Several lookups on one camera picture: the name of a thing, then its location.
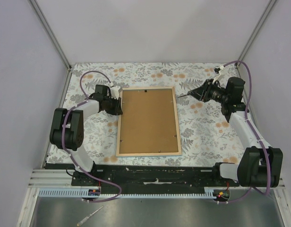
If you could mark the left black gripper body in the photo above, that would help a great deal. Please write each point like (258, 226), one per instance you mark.
(112, 105)

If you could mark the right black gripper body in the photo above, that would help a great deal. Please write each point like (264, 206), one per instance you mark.
(215, 93)

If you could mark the blue picture frame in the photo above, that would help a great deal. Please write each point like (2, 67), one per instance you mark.
(149, 125)

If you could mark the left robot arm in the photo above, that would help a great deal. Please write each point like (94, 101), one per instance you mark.
(67, 128)

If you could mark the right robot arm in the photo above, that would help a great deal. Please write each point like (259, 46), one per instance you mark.
(261, 164)

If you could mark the floral patterned table mat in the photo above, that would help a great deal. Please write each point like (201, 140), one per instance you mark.
(206, 137)

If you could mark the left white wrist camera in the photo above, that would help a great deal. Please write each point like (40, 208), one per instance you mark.
(115, 92)

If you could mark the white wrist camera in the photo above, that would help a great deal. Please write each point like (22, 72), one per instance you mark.
(115, 92)
(219, 72)

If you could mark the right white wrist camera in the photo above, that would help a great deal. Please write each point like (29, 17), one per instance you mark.
(219, 72)

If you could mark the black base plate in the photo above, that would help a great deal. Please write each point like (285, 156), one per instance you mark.
(151, 179)

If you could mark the light blue cable duct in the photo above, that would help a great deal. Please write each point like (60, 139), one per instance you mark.
(94, 192)

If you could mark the aluminium rail bar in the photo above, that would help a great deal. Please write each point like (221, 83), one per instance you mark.
(49, 178)

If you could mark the right aluminium corner post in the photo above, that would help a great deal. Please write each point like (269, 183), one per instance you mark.
(259, 25)

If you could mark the aluminium corner post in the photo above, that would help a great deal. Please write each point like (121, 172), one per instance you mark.
(259, 25)
(45, 24)

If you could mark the clear handled screwdriver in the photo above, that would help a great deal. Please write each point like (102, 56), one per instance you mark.
(84, 220)

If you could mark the left aluminium corner post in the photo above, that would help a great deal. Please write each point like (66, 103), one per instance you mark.
(45, 24)

